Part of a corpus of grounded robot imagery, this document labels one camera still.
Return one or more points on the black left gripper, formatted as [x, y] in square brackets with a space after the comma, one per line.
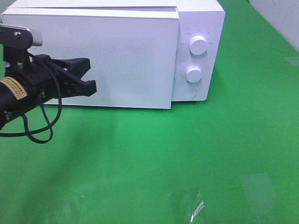
[46, 78]

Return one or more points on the white microwave door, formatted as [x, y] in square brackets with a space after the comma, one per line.
[131, 50]

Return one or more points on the round door release button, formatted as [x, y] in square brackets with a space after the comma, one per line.
[189, 92]

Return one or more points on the white microwave knob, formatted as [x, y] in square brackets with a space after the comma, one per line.
[193, 74]
[198, 45]

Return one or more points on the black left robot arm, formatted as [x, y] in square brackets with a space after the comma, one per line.
[13, 95]

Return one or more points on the white microwave oven body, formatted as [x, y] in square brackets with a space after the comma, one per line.
[196, 17]

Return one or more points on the clear tape strip front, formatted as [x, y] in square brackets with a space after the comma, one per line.
[188, 206]

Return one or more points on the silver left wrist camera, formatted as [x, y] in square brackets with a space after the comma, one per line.
[16, 41]

